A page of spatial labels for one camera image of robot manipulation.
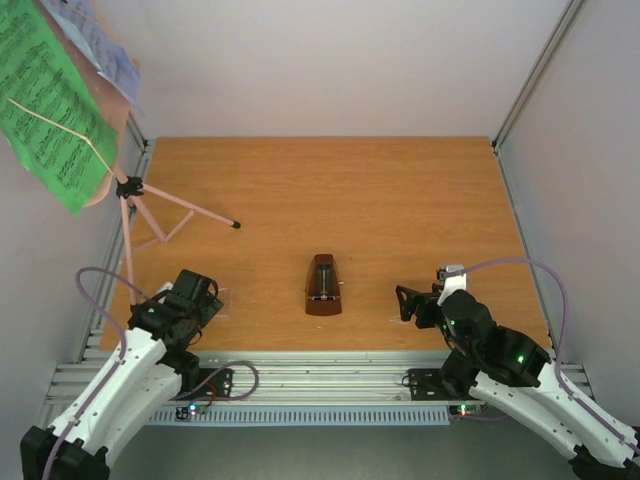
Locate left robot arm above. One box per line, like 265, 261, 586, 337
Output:
20, 270, 223, 479

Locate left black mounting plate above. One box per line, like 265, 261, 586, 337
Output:
194, 368, 233, 401

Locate pink music stand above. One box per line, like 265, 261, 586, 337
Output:
64, 0, 242, 306

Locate grey slotted cable duct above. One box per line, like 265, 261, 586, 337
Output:
148, 405, 449, 428

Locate purple cable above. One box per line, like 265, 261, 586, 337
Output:
462, 257, 640, 454
42, 266, 151, 480

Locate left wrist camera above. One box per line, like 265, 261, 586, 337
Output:
155, 281, 173, 295

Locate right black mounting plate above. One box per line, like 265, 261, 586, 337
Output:
402, 368, 450, 401

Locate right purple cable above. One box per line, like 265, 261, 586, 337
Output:
462, 257, 640, 454

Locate brown wooden metronome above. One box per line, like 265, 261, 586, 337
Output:
304, 254, 342, 316

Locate clear plastic metronome cover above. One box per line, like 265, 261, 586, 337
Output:
215, 287, 233, 319

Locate blue sheet music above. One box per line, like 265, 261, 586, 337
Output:
40, 0, 140, 107

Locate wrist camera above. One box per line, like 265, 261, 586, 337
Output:
436, 264, 467, 306
155, 281, 173, 295

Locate black mounting plate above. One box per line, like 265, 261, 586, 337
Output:
194, 368, 233, 401
402, 368, 450, 401

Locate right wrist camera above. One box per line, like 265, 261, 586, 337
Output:
436, 264, 467, 306

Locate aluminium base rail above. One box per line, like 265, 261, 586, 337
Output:
45, 348, 593, 405

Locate green sheet music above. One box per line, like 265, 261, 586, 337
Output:
1, 1, 117, 216

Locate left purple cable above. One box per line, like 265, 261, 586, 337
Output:
42, 266, 151, 480

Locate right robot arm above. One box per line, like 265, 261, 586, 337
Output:
396, 286, 639, 479

